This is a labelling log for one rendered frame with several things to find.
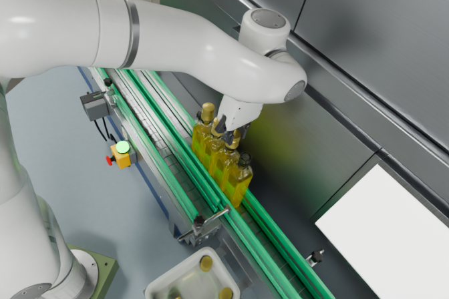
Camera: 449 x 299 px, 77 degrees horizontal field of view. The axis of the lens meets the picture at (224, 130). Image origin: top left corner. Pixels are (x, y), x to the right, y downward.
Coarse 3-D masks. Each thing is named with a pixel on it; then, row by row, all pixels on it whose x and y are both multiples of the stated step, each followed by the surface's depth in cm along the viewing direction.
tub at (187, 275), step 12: (204, 252) 86; (180, 264) 81; (192, 264) 86; (216, 264) 85; (168, 276) 80; (180, 276) 86; (192, 276) 86; (204, 276) 87; (216, 276) 87; (228, 276) 81; (156, 288) 80; (168, 288) 83; (180, 288) 84; (192, 288) 84; (204, 288) 85; (216, 288) 85
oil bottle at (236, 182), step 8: (232, 168) 76; (248, 168) 76; (232, 176) 76; (240, 176) 74; (248, 176) 76; (224, 184) 82; (232, 184) 78; (240, 184) 76; (248, 184) 81; (224, 192) 85; (232, 192) 80; (240, 192) 82; (232, 200) 83; (240, 200) 88
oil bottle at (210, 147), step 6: (204, 138) 82; (210, 138) 80; (222, 138) 81; (204, 144) 82; (210, 144) 80; (216, 144) 80; (222, 144) 81; (204, 150) 84; (210, 150) 81; (216, 150) 80; (204, 156) 86; (210, 156) 82; (204, 162) 88; (210, 162) 84; (210, 168) 87
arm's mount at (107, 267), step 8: (72, 248) 95; (80, 248) 96; (96, 256) 95; (104, 256) 96; (104, 264) 94; (112, 264) 94; (104, 272) 93; (112, 272) 96; (104, 280) 91; (96, 288) 89; (104, 288) 93; (96, 296) 88; (104, 296) 95
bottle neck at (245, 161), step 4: (244, 152) 73; (240, 156) 72; (244, 156) 74; (248, 156) 73; (240, 160) 72; (244, 160) 71; (248, 160) 71; (240, 164) 73; (244, 164) 72; (248, 164) 73; (240, 168) 74; (244, 168) 74
